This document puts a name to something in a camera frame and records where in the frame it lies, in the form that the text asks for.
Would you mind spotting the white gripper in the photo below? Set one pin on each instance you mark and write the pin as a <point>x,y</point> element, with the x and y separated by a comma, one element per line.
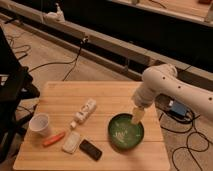
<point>143,97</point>

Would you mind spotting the green ceramic bowl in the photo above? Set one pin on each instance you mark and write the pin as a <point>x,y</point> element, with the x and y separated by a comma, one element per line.
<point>123,134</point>

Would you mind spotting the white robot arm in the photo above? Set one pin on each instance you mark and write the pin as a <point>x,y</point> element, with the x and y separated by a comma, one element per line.
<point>162,79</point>

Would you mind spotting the blue box on floor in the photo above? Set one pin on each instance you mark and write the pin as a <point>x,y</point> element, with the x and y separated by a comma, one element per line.
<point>177,109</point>

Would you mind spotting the white squeeze bottle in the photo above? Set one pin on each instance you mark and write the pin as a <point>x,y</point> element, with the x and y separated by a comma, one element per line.
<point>86,110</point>

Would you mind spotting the black smartphone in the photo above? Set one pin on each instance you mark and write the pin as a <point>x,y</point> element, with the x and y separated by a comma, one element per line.
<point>91,150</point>

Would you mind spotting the orange marker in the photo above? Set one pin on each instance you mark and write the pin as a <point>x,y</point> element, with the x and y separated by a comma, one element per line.
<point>53,139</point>

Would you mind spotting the white paper cup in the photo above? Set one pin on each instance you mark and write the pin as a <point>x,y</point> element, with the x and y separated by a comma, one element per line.
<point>40,124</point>

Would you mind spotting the white object on ledge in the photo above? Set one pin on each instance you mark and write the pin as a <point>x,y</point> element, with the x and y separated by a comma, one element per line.
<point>58,15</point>

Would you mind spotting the black chair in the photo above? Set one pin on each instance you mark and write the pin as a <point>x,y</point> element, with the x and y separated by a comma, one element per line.
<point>15,85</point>

